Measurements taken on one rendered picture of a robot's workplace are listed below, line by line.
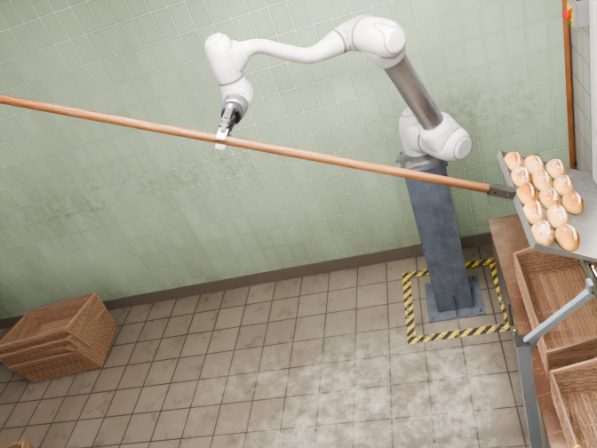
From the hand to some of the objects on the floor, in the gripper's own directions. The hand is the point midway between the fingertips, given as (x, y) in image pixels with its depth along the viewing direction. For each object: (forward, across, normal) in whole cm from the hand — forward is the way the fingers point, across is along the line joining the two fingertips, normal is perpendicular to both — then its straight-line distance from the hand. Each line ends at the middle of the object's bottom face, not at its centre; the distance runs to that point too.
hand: (221, 139), depth 183 cm
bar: (+29, +113, -158) cm, 197 cm away
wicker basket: (-80, +250, +107) cm, 284 cm away
